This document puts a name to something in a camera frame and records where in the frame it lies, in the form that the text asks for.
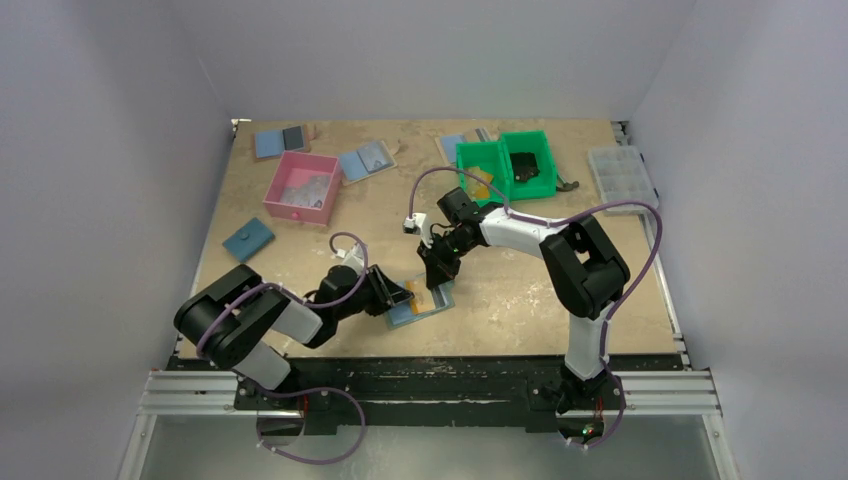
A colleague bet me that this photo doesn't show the clear compartment organizer box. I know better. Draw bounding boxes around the clear compartment organizer box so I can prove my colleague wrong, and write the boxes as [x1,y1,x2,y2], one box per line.
[588,146,659,215]

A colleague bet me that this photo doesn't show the blue card behind bin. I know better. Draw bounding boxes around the blue card behind bin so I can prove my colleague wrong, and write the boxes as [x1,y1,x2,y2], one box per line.
[435,127,492,166]

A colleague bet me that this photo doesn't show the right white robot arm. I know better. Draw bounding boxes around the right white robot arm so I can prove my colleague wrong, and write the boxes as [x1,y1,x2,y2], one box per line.
[403,188,630,412]

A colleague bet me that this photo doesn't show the left green bin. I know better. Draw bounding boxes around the left green bin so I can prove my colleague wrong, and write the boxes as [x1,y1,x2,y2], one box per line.
[456,142,511,206]

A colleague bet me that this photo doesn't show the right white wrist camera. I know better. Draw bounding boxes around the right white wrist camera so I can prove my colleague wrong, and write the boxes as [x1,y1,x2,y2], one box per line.
[403,213,431,235]

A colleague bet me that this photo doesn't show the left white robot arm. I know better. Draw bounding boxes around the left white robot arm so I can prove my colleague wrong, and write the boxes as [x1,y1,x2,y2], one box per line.
[173,264,414,409]

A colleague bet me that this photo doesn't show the black item in bin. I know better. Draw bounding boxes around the black item in bin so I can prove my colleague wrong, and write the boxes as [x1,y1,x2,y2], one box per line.
[509,152,540,183]

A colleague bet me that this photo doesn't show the pink open box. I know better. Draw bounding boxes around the pink open box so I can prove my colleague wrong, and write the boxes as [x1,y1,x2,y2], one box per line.
[263,151,342,226]

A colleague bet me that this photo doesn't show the orange and white credit card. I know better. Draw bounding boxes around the orange and white credit card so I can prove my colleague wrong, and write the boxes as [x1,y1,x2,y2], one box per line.
[404,277,438,316]

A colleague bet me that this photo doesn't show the cards in pink box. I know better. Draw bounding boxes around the cards in pink box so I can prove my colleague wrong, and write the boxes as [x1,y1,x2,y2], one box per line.
[279,175,331,209]

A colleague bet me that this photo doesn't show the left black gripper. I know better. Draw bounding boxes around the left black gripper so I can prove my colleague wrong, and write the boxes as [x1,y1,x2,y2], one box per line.
[334,264,412,321]

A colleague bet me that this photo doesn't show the dark tool beside bin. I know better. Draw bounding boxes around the dark tool beside bin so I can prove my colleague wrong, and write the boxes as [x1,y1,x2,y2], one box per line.
[556,174,580,192]

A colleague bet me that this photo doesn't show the green bin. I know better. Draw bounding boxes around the green bin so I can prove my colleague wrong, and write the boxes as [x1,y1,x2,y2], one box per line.
[456,142,511,206]
[500,130,558,201]

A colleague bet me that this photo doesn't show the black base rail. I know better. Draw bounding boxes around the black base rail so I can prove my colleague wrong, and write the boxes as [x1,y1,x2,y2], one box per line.
[140,354,720,437]

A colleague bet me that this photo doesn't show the dark blue card holder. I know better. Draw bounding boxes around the dark blue card holder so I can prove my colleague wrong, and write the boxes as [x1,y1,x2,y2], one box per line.
[222,217,275,263]

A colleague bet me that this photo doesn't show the right green bin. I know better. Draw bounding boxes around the right green bin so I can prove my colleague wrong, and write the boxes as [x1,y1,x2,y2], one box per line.
[500,130,558,201]

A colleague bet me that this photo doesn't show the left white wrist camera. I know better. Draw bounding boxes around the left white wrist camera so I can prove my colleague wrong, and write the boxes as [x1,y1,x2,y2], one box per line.
[334,244,366,274]

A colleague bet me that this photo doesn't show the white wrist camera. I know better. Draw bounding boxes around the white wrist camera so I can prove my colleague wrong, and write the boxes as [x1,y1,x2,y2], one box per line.
[403,213,431,235]
[334,244,366,274]

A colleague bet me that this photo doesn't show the green card holder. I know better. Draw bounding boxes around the green card holder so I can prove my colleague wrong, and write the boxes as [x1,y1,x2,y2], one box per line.
[385,273,455,329]

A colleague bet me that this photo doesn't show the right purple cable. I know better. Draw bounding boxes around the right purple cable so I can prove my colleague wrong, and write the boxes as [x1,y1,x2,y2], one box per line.
[407,166,664,453]

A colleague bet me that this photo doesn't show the yellow item in bin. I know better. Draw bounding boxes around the yellow item in bin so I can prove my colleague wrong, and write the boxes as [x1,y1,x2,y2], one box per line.
[465,167,494,201]

